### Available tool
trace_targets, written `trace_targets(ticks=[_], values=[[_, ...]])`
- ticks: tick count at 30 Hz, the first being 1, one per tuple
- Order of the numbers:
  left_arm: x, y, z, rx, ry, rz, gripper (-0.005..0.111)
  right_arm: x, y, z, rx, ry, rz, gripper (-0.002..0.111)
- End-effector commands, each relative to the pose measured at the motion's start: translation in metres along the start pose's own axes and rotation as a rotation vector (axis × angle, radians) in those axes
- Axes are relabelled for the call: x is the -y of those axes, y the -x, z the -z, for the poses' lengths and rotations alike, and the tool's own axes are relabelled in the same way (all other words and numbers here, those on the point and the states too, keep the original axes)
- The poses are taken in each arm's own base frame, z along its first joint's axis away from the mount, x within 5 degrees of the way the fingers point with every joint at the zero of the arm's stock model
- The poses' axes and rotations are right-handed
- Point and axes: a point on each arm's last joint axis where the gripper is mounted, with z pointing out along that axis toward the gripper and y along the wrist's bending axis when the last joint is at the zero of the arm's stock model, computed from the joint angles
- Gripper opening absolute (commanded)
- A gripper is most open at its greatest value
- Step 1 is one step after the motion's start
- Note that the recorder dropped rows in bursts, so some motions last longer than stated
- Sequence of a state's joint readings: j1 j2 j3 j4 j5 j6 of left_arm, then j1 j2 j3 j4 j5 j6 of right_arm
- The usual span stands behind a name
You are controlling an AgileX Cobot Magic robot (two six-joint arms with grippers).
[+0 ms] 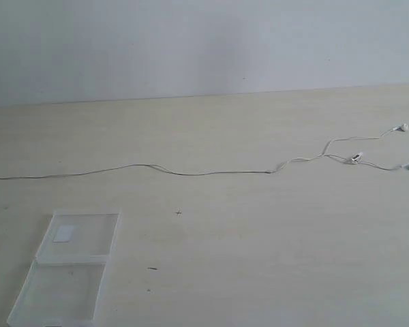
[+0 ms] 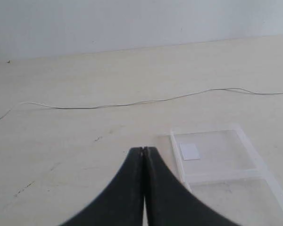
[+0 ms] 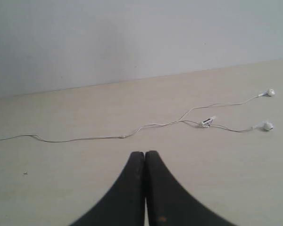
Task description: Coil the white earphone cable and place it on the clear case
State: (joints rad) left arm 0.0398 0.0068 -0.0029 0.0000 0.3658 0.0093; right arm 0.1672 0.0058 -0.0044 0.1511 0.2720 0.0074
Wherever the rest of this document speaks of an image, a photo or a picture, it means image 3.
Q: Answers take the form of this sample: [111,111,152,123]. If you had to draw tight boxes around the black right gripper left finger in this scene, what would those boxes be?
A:
[71,152,145,226]

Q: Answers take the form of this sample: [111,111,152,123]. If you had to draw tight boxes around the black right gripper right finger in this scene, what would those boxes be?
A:
[145,151,226,226]

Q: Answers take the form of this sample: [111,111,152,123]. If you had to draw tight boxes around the white wired earphones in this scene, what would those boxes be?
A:
[0,89,276,144]

